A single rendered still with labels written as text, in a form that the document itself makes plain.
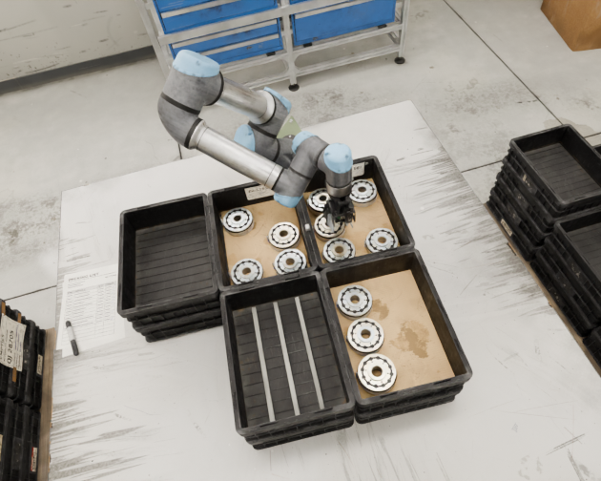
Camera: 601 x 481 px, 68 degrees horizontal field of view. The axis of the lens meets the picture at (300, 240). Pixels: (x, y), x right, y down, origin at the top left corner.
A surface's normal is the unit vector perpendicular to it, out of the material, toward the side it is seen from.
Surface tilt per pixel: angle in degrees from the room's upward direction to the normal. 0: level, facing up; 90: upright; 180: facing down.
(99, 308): 0
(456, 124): 0
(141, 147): 0
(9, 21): 90
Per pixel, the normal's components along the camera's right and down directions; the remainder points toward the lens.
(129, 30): 0.27, 0.78
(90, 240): -0.09, -0.56
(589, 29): 0.05, 0.82
